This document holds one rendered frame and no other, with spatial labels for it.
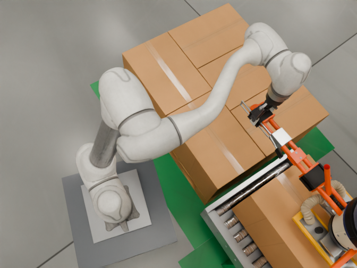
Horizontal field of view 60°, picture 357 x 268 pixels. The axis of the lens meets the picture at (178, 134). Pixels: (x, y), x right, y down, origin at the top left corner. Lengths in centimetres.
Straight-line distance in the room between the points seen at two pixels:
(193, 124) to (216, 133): 112
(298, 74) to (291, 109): 122
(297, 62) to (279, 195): 74
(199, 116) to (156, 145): 17
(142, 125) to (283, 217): 93
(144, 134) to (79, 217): 90
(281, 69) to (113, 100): 57
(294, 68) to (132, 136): 57
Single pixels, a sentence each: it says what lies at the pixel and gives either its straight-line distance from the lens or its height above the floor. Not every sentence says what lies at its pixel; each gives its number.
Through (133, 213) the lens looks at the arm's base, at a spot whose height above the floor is 80.
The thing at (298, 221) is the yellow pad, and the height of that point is 109.
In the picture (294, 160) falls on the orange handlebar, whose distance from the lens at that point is 139.
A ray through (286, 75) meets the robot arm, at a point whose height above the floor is 156.
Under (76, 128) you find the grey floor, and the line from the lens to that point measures 271.
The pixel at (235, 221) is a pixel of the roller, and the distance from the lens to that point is 193.
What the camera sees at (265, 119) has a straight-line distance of 141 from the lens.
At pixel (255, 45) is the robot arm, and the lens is 115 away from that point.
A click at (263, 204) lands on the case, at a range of 157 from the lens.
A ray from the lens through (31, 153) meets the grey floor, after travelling 273.
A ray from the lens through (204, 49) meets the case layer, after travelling 241.
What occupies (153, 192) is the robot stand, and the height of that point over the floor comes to 75.
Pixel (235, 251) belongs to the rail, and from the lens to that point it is 187.
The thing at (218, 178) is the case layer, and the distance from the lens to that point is 197.
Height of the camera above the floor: 241
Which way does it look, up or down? 67 degrees down
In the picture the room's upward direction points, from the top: 11 degrees clockwise
